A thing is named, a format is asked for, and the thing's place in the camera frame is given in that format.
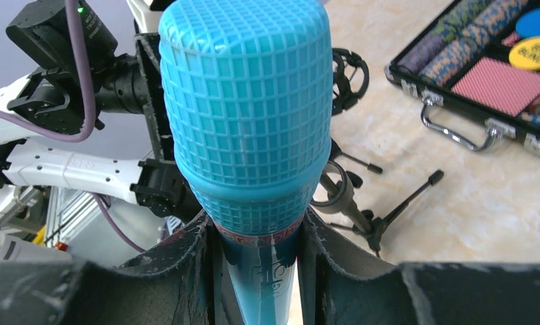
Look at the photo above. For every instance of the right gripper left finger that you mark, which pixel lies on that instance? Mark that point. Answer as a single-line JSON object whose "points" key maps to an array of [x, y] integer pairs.
{"points": [[169, 284]]}

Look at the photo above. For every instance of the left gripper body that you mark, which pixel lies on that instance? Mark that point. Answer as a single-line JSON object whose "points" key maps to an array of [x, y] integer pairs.
{"points": [[133, 85]]}

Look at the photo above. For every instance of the black poker chip case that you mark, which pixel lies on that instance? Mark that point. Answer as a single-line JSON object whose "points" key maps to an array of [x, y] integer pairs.
{"points": [[481, 60]]}

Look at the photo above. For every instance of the blue microphone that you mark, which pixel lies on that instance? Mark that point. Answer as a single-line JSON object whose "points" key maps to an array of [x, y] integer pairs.
{"points": [[248, 90]]}

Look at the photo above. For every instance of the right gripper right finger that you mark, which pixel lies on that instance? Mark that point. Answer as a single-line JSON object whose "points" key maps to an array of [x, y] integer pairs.
{"points": [[341, 283]]}

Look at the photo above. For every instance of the black tripod stand with clip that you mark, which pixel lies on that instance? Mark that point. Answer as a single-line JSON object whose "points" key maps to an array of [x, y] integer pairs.
{"points": [[340, 186]]}

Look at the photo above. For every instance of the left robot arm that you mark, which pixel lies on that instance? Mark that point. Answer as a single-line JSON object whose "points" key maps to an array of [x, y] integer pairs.
{"points": [[78, 76]]}

